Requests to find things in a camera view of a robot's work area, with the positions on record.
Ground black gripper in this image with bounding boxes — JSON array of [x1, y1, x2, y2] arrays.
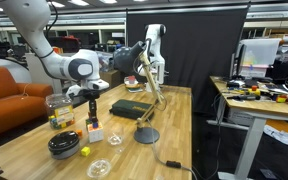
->
[[81, 89, 102, 116]]

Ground white cube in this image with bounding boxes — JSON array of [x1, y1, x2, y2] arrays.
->
[[87, 126, 105, 144]]

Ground clear jar of blocks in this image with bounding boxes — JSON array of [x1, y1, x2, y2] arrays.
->
[[44, 93, 76, 130]]

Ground cardboard box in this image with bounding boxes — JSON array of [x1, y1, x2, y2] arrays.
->
[[100, 68, 125, 99]]

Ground dark green case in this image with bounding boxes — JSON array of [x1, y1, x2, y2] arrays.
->
[[108, 99, 156, 122]]

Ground clear glass cup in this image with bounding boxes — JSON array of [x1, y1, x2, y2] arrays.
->
[[106, 123, 126, 148]]

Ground clear plastic bin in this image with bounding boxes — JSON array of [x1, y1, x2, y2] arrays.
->
[[97, 50, 115, 73]]

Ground black lidded grey bowl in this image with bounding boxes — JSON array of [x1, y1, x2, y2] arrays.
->
[[47, 130, 82, 160]]

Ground grey wooden desk lamp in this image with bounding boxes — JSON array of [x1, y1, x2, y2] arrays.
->
[[112, 39, 168, 145]]

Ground orange box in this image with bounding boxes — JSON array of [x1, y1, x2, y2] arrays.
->
[[51, 46, 64, 55]]

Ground clear plastic dish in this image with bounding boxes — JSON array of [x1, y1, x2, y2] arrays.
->
[[86, 157, 113, 180]]

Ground black fabric screen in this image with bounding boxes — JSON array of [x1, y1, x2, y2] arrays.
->
[[125, 3, 252, 116]]

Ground black hand tool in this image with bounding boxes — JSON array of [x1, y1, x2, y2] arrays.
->
[[227, 94, 262, 102]]

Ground white legged side desk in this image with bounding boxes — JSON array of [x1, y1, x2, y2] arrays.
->
[[206, 75, 288, 180]]

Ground computer monitor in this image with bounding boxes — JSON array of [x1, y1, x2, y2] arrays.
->
[[230, 38, 283, 81]]

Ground white papers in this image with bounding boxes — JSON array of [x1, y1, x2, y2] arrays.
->
[[263, 124, 288, 148]]

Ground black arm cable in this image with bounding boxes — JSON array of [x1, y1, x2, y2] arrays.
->
[[45, 0, 59, 38]]

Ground lamp cable with switch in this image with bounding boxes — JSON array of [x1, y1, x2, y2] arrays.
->
[[146, 119, 198, 180]]

